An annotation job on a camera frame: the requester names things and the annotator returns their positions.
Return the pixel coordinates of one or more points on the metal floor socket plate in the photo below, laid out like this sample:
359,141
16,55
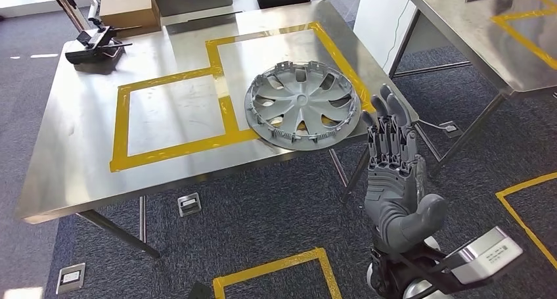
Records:
70,278
450,129

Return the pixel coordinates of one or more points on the chrome stand post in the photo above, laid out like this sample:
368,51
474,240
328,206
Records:
69,5

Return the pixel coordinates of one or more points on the white clamp bracket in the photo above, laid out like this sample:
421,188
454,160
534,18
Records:
95,12

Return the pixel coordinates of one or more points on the stainless steel workbench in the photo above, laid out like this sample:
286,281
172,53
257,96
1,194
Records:
65,157
452,36

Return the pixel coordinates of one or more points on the raised floor socket box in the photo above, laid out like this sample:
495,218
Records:
189,204

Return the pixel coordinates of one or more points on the black handheld controller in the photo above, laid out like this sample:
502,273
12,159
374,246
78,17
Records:
93,53

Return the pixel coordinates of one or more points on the cardboard box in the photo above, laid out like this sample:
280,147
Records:
128,7

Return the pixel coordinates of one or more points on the grey plastic wheel hubcap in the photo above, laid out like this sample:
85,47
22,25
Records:
300,99

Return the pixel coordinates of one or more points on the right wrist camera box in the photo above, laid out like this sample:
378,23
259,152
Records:
487,255

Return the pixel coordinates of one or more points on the white partition panel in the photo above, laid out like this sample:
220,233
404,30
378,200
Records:
374,22

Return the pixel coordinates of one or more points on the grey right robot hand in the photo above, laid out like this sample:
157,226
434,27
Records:
396,201

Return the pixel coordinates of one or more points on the yellow floor tape rectangle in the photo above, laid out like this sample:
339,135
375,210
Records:
270,265
522,225

